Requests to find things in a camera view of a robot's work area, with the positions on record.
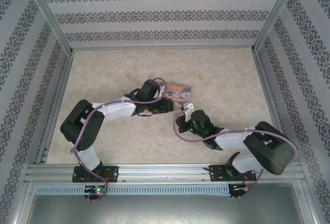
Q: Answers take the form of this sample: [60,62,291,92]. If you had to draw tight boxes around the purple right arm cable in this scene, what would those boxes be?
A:
[173,114,298,199]

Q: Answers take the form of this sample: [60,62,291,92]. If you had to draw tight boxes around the aluminium table side rail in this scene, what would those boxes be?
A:
[252,49,294,162]
[35,50,75,165]

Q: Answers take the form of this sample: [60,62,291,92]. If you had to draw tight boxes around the slotted grey cable duct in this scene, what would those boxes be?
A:
[34,184,230,197]

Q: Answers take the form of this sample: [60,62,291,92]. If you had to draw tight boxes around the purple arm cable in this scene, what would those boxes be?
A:
[173,114,298,199]
[70,77,169,203]

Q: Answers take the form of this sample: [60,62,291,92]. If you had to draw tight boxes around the aluminium mounting rail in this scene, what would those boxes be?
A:
[25,162,305,184]

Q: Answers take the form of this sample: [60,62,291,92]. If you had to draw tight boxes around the orange LOVE print tin box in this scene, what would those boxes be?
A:
[161,81,194,106]

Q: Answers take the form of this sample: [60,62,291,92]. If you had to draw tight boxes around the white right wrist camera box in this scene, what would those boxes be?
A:
[180,102,195,113]

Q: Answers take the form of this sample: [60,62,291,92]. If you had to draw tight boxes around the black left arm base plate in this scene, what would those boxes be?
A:
[72,165,120,184]

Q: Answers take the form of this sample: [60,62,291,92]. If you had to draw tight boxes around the grey metal sheet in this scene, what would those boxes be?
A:
[17,182,318,224]

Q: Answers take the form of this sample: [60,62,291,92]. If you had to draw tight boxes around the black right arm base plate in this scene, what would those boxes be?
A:
[203,164,257,183]

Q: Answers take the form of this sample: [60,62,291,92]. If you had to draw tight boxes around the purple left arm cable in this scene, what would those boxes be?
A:
[70,77,169,203]

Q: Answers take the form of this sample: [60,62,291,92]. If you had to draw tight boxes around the circuit board with green light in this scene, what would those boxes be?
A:
[84,186,106,194]

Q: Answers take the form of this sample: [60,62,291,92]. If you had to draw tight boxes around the aluminium frame post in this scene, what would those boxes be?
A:
[20,0,75,55]
[252,0,302,53]

